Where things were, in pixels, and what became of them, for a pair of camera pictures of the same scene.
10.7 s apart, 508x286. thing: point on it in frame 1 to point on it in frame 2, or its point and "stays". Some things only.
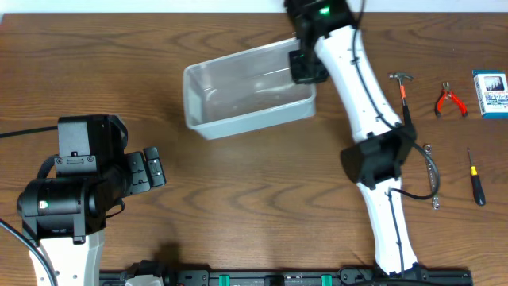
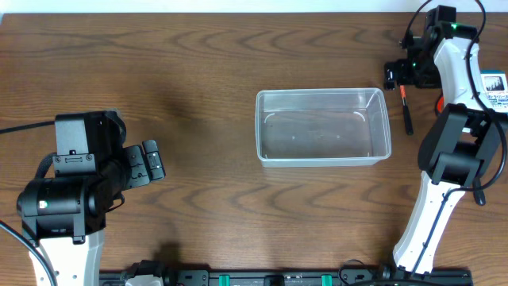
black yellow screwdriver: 478,188 stays
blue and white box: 492,87 stays
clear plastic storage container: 246,91 to 321,127
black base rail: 291,278 stays
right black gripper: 303,67 to 397,75
